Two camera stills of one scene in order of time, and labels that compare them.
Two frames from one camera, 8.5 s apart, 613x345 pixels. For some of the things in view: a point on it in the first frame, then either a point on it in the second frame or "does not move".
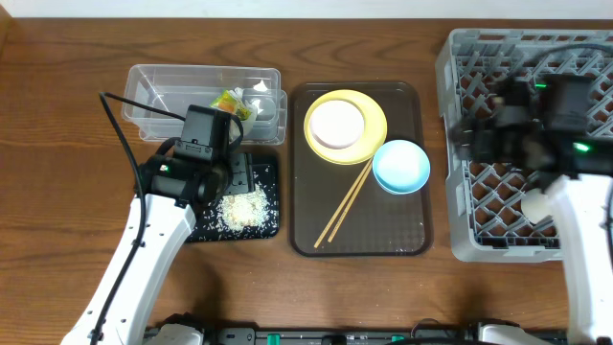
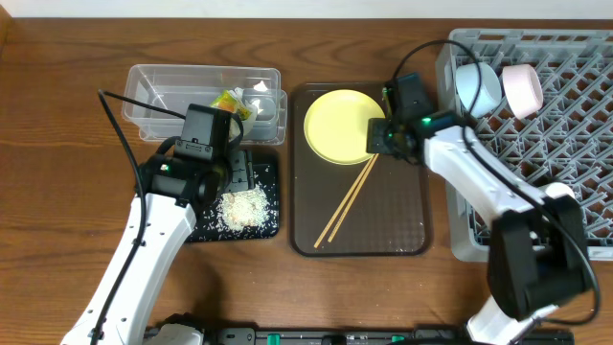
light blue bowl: (400, 167) → (489, 93)
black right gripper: (472, 142) → (376, 136)
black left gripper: (241, 173) does not move
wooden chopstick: (341, 206) does not move
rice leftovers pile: (244, 210) does not move
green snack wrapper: (226, 103) does not move
